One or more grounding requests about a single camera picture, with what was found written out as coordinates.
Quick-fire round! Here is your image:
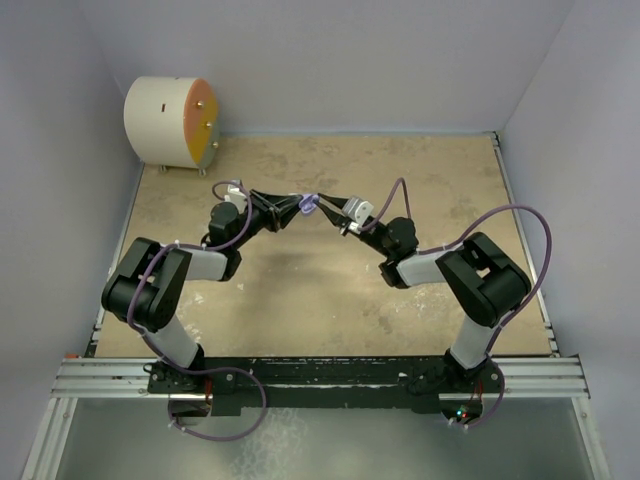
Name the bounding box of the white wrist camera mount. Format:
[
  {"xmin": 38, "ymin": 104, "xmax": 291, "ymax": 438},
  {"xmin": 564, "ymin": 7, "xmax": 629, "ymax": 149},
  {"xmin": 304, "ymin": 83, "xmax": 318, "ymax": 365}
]
[
  {"xmin": 341, "ymin": 196, "xmax": 374, "ymax": 233},
  {"xmin": 223, "ymin": 183, "xmax": 248, "ymax": 213}
]

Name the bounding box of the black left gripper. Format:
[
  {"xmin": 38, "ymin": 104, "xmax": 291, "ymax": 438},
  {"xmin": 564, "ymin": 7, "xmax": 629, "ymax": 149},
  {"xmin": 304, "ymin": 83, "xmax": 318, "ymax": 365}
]
[{"xmin": 231, "ymin": 190, "xmax": 303, "ymax": 249}]

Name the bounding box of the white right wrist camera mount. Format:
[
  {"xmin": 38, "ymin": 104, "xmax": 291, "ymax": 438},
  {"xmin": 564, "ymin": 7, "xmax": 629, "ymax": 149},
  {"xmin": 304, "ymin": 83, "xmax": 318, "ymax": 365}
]
[{"xmin": 341, "ymin": 196, "xmax": 374, "ymax": 233}]

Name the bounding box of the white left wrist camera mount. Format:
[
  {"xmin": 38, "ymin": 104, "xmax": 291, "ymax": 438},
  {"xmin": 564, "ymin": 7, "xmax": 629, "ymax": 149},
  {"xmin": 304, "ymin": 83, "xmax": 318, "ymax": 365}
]
[{"xmin": 223, "ymin": 183, "xmax": 248, "ymax": 213}]

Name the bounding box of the white cylinder with orange face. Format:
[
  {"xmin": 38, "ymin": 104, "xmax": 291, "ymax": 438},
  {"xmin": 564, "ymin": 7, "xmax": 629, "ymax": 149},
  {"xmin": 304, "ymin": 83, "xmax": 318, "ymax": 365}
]
[{"xmin": 123, "ymin": 76, "xmax": 220, "ymax": 175}]

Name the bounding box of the purple earbud charging case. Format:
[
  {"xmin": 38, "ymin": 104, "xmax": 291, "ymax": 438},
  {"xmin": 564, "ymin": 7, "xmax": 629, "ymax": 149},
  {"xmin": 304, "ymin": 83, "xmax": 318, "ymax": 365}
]
[{"xmin": 298, "ymin": 194, "xmax": 319, "ymax": 216}]

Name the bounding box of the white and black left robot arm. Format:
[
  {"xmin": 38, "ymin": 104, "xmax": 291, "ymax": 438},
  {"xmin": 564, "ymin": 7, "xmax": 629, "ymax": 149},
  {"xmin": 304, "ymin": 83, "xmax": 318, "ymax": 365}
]
[{"xmin": 101, "ymin": 182, "xmax": 308, "ymax": 392}]

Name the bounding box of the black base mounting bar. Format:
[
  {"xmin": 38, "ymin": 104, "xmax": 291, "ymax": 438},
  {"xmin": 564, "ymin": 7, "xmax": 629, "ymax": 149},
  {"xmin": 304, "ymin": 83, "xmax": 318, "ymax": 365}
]
[{"xmin": 143, "ymin": 355, "xmax": 504, "ymax": 420}]

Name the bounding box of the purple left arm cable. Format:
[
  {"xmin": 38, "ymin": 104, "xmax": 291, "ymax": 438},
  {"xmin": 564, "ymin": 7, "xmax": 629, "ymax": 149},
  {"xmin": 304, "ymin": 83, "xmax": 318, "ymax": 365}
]
[{"xmin": 127, "ymin": 179, "xmax": 269, "ymax": 442}]

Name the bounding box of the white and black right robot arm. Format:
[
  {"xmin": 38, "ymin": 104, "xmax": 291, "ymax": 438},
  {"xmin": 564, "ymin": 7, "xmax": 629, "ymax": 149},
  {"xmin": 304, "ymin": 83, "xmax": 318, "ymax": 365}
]
[{"xmin": 315, "ymin": 194, "xmax": 532, "ymax": 391}]

